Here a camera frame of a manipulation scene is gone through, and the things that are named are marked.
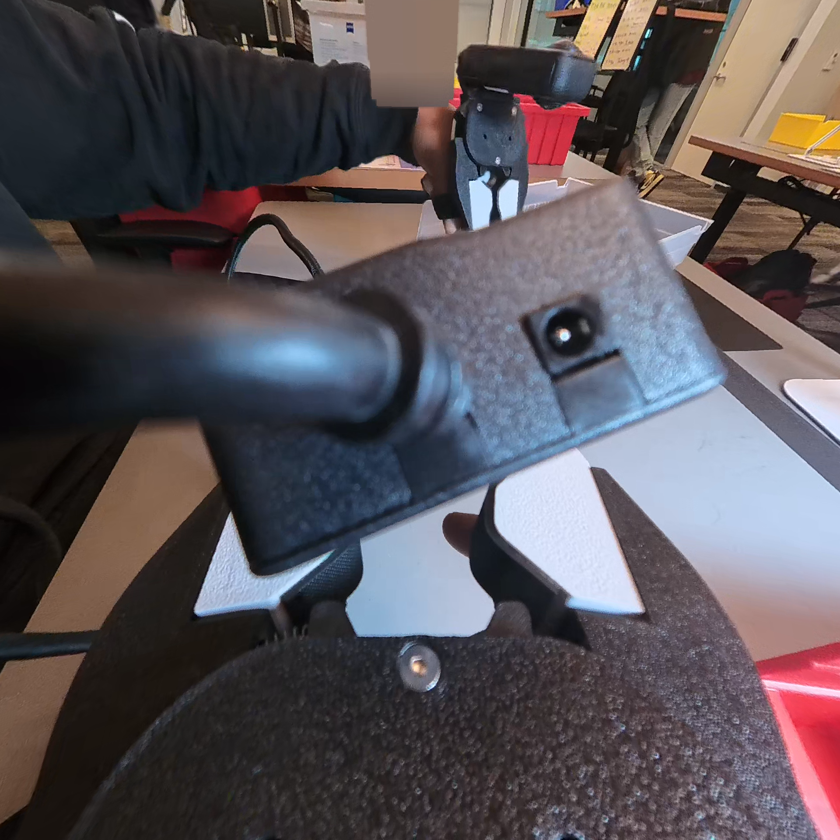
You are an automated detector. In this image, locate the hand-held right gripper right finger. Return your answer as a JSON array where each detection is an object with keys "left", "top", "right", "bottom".
[{"left": 469, "top": 451, "right": 647, "bottom": 648}]

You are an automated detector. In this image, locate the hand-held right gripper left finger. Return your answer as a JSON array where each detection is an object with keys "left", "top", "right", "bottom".
[{"left": 193, "top": 514, "right": 364, "bottom": 639}]

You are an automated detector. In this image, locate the clear plastic bin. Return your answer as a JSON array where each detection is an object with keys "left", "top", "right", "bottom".
[{"left": 416, "top": 176, "right": 714, "bottom": 271}]

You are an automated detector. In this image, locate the red plastic bin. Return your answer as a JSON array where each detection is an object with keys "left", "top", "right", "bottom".
[
  {"left": 755, "top": 642, "right": 840, "bottom": 840},
  {"left": 449, "top": 94, "right": 590, "bottom": 167}
]

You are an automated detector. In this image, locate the person's left forearm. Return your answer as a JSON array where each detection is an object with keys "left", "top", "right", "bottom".
[{"left": 0, "top": 0, "right": 422, "bottom": 222}]

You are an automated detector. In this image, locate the person's left hand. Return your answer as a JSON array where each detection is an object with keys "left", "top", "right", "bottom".
[{"left": 412, "top": 107, "right": 457, "bottom": 183}]

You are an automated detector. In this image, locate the person's right hand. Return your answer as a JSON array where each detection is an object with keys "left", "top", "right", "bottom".
[{"left": 442, "top": 512, "right": 481, "bottom": 559}]

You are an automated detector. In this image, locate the person's dark clothing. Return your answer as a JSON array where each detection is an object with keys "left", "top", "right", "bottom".
[{"left": 0, "top": 184, "right": 135, "bottom": 631}]

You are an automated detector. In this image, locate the wooden background table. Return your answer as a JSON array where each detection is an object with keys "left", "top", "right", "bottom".
[{"left": 688, "top": 133, "right": 840, "bottom": 265}]

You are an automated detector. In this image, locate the red chair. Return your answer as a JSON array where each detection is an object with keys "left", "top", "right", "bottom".
[{"left": 71, "top": 185, "right": 265, "bottom": 271}]

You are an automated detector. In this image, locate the red bag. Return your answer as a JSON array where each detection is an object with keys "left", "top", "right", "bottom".
[{"left": 704, "top": 248, "right": 819, "bottom": 324}]

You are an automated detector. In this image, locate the white board stand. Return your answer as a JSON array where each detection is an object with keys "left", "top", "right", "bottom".
[{"left": 782, "top": 377, "right": 840, "bottom": 445}]

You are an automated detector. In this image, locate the yellow plastic bin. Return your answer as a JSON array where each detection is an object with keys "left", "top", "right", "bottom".
[{"left": 766, "top": 112, "right": 840, "bottom": 152}]

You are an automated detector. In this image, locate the yellow wall poster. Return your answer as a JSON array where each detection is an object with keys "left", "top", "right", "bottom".
[{"left": 573, "top": 0, "right": 622, "bottom": 61}]

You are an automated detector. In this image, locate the white wall poster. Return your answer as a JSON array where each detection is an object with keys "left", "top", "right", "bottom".
[{"left": 599, "top": 0, "right": 658, "bottom": 71}]

